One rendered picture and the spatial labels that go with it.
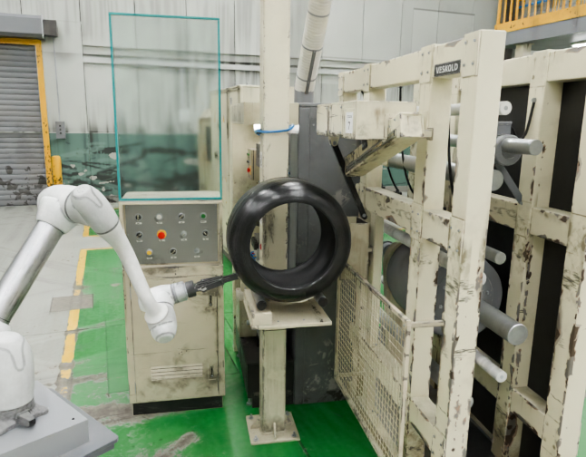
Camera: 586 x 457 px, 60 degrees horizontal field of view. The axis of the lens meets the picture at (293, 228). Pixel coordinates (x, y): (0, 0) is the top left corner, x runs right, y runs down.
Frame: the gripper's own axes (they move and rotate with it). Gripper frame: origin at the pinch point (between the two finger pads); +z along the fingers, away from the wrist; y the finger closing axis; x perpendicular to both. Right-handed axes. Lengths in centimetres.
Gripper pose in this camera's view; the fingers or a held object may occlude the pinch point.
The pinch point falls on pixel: (229, 277)
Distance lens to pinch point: 235.4
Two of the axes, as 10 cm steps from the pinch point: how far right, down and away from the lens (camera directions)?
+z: 9.5, -2.6, 1.4
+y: -2.0, -2.0, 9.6
